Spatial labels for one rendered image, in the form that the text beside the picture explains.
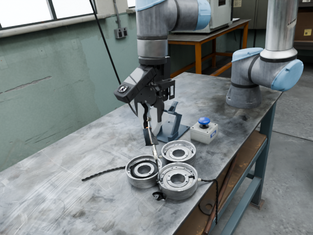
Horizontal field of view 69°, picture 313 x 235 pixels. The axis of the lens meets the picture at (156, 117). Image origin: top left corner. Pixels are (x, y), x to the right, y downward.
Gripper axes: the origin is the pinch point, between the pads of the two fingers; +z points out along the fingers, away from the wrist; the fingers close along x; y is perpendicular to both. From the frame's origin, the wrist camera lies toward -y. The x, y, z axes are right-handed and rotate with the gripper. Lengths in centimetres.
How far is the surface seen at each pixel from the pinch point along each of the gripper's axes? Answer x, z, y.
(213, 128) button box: -8.4, 5.5, 23.1
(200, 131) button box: -5.5, 5.9, 19.5
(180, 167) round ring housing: -9.0, 9.7, 3.0
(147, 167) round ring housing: -0.4, 11.3, -1.4
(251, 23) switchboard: 109, -20, 375
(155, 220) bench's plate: -12.8, 14.6, -12.2
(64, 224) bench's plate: 4.3, 16.7, -25.9
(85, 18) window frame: 149, -30, 81
